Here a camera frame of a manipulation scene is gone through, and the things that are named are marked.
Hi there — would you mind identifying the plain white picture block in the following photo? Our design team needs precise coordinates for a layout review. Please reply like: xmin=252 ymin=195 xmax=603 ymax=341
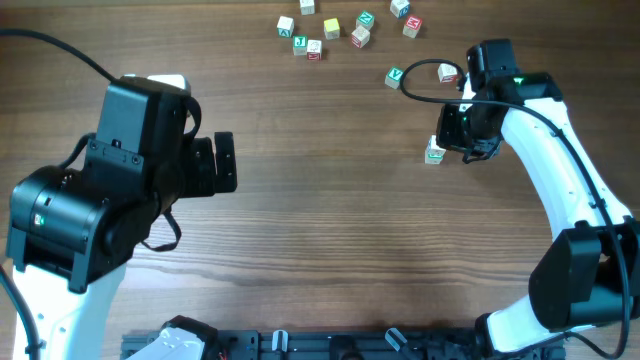
xmin=427 ymin=135 xmax=446 ymax=157

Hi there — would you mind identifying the green N letter block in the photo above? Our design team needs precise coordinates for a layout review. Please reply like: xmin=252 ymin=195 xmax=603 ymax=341
xmin=425 ymin=148 xmax=444 ymax=164

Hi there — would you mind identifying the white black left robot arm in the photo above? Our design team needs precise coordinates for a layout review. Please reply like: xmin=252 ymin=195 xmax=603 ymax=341
xmin=6 ymin=74 xmax=238 ymax=359

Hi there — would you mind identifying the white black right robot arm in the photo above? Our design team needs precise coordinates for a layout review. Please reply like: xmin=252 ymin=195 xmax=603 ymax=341
xmin=437 ymin=39 xmax=639 ymax=355

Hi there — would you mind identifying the white red picture block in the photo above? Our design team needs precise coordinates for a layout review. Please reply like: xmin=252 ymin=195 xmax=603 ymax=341
xmin=437 ymin=63 xmax=458 ymax=83

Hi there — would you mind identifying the green V letter block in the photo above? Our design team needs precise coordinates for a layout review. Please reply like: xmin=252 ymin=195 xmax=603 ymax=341
xmin=384 ymin=67 xmax=404 ymax=89

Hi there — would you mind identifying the red M letter block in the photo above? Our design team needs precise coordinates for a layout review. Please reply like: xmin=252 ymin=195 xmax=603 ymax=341
xmin=403 ymin=15 xmax=423 ymax=38

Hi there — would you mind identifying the green J letter block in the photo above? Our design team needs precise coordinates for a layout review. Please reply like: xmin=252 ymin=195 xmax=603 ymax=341
xmin=292 ymin=35 xmax=308 ymax=56

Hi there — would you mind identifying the white blue letter block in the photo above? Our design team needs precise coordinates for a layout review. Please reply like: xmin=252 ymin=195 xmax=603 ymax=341
xmin=390 ymin=0 xmax=410 ymax=19

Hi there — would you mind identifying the white red letter block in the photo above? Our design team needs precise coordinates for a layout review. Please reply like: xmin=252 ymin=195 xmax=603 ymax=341
xmin=306 ymin=39 xmax=322 ymax=61

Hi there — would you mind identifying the white red striped block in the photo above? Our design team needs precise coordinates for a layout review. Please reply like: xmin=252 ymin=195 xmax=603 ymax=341
xmin=351 ymin=25 xmax=371 ymax=48

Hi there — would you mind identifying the white green A block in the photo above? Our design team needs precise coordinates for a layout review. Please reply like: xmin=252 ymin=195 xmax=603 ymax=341
xmin=276 ymin=16 xmax=295 ymax=38

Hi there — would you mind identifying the green Z letter block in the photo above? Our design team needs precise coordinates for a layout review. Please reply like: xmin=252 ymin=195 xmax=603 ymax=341
xmin=356 ymin=11 xmax=375 ymax=31

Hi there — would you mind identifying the yellow top block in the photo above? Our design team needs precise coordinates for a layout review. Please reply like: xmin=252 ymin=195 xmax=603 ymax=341
xmin=323 ymin=18 xmax=341 ymax=40

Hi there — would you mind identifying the plain white top block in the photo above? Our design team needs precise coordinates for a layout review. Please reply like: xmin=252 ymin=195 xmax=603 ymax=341
xmin=299 ymin=0 xmax=315 ymax=16

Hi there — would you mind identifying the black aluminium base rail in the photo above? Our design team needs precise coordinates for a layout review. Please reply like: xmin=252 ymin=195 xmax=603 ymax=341
xmin=120 ymin=314 xmax=566 ymax=360

